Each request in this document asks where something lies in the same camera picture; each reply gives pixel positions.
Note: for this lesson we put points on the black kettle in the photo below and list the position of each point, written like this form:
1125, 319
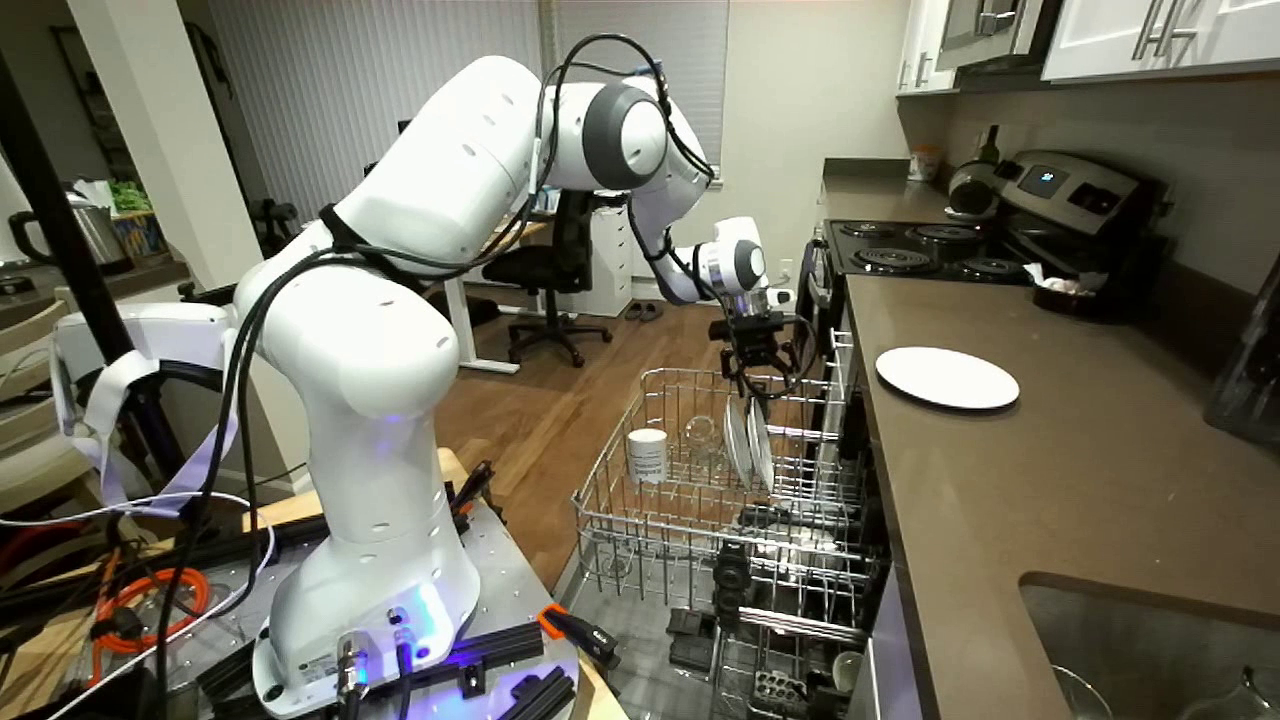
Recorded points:
973, 184

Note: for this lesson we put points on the white plate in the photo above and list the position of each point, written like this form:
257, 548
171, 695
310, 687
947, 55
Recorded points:
739, 438
762, 446
947, 377

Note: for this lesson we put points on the clear glass in rack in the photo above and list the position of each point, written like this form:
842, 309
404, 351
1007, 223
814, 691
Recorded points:
697, 448

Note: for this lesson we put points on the lower dishwasher rack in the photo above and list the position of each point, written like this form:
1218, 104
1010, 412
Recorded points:
704, 633

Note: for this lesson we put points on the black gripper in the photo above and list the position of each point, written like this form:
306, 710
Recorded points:
754, 341

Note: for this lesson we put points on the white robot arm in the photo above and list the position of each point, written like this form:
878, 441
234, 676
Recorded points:
389, 589

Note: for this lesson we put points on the black stove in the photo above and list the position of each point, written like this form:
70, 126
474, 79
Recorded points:
1067, 225

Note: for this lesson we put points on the kitchen sink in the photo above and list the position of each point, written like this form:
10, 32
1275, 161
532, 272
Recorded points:
1156, 658

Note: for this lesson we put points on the white upper cabinets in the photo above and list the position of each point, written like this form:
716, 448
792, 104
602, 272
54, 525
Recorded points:
963, 44

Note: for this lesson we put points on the black office chair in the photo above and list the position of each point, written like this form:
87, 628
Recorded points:
548, 269

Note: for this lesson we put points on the white cup in rack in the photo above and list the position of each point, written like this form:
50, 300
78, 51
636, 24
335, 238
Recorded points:
648, 452

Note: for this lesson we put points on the white plate on counter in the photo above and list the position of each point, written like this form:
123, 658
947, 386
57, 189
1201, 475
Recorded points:
947, 377

